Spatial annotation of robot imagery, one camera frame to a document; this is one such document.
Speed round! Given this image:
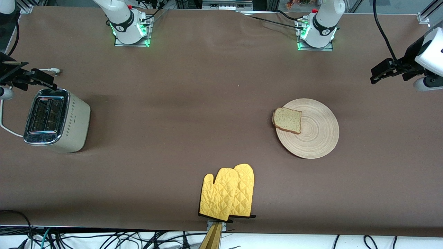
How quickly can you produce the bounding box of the white toaster power cable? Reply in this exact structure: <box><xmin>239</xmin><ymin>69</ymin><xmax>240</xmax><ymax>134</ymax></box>
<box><xmin>0</xmin><ymin>67</ymin><xmax>61</xmax><ymax>138</ymax></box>

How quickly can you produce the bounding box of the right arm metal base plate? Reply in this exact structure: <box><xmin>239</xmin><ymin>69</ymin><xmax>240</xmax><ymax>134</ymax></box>
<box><xmin>114</xmin><ymin>16</ymin><xmax>152</xmax><ymax>47</ymax></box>

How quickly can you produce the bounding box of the short black base cable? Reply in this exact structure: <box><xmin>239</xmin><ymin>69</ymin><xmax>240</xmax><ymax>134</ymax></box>
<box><xmin>275</xmin><ymin>10</ymin><xmax>301</xmax><ymax>22</ymax></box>

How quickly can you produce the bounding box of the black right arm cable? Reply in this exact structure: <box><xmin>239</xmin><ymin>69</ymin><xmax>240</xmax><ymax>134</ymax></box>
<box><xmin>7</xmin><ymin>21</ymin><xmax>20</xmax><ymax>56</ymax></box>

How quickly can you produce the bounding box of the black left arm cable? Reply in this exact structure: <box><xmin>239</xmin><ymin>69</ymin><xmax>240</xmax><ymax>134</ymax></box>
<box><xmin>373</xmin><ymin>0</ymin><xmax>398</xmax><ymax>62</ymax></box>

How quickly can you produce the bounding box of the round wooden plate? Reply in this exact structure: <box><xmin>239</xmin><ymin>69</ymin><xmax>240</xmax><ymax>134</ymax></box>
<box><xmin>276</xmin><ymin>98</ymin><xmax>340</xmax><ymax>159</ymax></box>

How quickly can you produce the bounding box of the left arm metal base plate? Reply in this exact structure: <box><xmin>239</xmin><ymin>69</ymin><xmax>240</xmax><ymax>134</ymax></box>
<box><xmin>297</xmin><ymin>19</ymin><xmax>334</xmax><ymax>52</ymax></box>

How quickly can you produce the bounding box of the slice of brown bread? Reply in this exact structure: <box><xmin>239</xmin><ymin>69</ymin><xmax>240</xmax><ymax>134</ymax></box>
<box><xmin>272</xmin><ymin>107</ymin><xmax>302</xmax><ymax>135</ymax></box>

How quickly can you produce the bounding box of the long black base cable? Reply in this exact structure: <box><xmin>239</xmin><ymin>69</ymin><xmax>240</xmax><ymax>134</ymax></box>
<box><xmin>247</xmin><ymin>16</ymin><xmax>305</xmax><ymax>31</ymax></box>

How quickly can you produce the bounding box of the brown table cover sheet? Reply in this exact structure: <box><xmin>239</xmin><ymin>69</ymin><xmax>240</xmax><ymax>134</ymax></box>
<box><xmin>0</xmin><ymin>5</ymin><xmax>443</xmax><ymax>238</ymax></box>

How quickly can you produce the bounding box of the cream and chrome toaster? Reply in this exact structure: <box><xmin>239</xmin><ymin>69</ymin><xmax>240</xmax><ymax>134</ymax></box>
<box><xmin>24</xmin><ymin>88</ymin><xmax>91</xmax><ymax>153</ymax></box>

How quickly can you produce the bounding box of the teal cable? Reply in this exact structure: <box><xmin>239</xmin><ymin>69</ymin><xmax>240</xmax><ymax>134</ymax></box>
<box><xmin>39</xmin><ymin>228</ymin><xmax>52</xmax><ymax>249</ymax></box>

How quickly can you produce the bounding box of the white left gripper cylinder attachment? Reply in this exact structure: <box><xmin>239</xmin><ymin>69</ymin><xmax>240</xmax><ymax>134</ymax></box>
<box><xmin>414</xmin><ymin>76</ymin><xmax>443</xmax><ymax>92</ymax></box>

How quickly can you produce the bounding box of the wooden beam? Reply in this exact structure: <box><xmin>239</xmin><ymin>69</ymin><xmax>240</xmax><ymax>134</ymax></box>
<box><xmin>199</xmin><ymin>223</ymin><xmax>224</xmax><ymax>249</ymax></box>

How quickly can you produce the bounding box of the grey equipment box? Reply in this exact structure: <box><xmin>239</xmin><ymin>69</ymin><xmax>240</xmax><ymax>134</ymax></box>
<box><xmin>202</xmin><ymin>0</ymin><xmax>253</xmax><ymax>11</ymax></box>

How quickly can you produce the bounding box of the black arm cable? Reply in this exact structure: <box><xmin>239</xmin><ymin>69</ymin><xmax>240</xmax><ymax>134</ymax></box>
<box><xmin>7</xmin><ymin>21</ymin><xmax>20</xmax><ymax>56</ymax></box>
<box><xmin>373</xmin><ymin>0</ymin><xmax>398</xmax><ymax>62</ymax></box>

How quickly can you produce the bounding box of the yellow quilted oven mitt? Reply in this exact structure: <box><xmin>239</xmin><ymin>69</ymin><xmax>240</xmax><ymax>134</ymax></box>
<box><xmin>228</xmin><ymin>164</ymin><xmax>256</xmax><ymax>219</ymax></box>
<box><xmin>199</xmin><ymin>168</ymin><xmax>240</xmax><ymax>222</ymax></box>

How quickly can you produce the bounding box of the black right base cable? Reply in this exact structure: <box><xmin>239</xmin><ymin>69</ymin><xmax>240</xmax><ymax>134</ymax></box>
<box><xmin>140</xmin><ymin>0</ymin><xmax>170</xmax><ymax>23</ymax></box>

